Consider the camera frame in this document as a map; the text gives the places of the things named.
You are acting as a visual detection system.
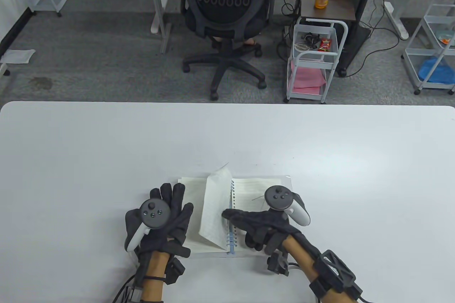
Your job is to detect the person's left hand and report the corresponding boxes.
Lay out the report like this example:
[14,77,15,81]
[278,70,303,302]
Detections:
[124,183,194,259]

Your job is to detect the person's right hand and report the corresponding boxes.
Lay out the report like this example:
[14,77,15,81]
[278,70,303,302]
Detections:
[222,209,303,255]

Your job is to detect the white spiral notebook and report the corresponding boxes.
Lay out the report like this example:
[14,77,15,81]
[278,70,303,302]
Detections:
[177,162,294,258]

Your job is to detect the person's left forearm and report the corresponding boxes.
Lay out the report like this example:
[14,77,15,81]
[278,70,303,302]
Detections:
[138,250,169,303]

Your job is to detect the person's right forearm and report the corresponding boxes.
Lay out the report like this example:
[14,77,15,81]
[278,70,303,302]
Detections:
[283,234,347,303]

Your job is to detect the grey white left controller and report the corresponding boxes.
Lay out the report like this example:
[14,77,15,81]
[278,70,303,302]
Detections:
[124,198,172,252]

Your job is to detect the grey white controller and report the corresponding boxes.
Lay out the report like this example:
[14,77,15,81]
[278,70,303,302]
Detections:
[124,198,172,252]
[264,185,310,227]

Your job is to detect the grey white right controller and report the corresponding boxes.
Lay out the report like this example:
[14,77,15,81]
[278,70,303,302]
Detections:
[264,185,310,227]

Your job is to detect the black right wrist sensor box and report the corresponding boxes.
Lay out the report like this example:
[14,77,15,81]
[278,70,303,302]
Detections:
[267,251,289,276]

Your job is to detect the black wrist sensor box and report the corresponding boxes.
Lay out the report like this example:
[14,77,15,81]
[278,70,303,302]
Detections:
[165,258,186,285]
[267,251,289,276]

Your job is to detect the black left wrist sensor box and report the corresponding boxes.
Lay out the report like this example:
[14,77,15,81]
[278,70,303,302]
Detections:
[165,258,186,285]

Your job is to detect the pink cloth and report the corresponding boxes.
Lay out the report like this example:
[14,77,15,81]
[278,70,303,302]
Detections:
[290,61,327,90]

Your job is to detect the small white rolling cart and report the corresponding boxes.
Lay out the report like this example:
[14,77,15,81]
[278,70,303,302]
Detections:
[284,17,349,104]

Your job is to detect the black office chair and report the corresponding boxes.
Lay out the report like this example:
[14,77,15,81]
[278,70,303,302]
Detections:
[177,0,275,101]

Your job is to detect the white desk leg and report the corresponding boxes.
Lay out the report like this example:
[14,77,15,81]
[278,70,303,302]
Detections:
[383,0,427,40]
[144,0,173,55]

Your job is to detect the dark wooden side table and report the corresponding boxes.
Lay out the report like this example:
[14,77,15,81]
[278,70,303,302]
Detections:
[300,0,372,78]

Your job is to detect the white paper on floor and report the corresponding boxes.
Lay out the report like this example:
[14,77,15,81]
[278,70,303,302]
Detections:
[0,49,36,65]

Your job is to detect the blue plastic bag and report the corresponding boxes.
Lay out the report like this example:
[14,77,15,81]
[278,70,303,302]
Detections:
[418,55,455,83]

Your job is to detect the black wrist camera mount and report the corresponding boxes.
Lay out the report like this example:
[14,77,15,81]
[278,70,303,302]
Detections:
[309,250,364,303]

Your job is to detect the black left glove cable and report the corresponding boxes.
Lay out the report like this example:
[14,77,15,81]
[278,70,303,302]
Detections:
[112,271,143,303]

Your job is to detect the tangled black cable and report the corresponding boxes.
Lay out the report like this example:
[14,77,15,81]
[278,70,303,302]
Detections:
[302,32,320,48]

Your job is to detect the black floor cable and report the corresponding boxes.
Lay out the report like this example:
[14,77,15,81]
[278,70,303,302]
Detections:
[341,0,401,78]

